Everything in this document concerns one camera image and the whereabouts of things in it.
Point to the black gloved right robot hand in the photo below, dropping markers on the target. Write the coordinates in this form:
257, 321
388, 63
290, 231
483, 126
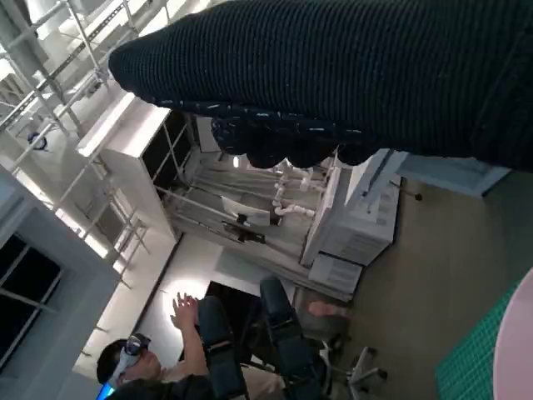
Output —
333, 62

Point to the pink bowl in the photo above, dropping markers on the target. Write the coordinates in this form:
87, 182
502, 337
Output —
516, 341

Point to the white louvered unit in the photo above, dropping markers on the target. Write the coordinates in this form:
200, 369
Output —
335, 273

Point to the green cutting mat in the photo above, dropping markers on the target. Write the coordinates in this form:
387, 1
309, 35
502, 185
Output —
466, 362

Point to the white VR headset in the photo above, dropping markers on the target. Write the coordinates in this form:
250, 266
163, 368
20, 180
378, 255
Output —
125, 354

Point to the round ceiling device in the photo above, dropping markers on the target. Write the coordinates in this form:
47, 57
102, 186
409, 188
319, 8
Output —
37, 141

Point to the white shelf cabinet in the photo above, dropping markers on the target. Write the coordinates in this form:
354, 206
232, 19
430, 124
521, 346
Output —
133, 191

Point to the white office chair base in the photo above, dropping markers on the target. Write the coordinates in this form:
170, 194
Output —
364, 362

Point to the black wall screen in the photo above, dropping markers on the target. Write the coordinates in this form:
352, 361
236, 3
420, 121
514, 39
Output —
229, 289

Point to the dark window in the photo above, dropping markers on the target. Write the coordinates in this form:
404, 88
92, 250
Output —
21, 283

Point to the white mesh-front cabinet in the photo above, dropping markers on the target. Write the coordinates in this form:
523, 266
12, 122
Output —
449, 171

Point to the person with headset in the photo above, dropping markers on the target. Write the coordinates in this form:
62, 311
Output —
141, 366

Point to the white glass-front cabinet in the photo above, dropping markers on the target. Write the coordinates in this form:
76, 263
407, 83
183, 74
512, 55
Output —
354, 241

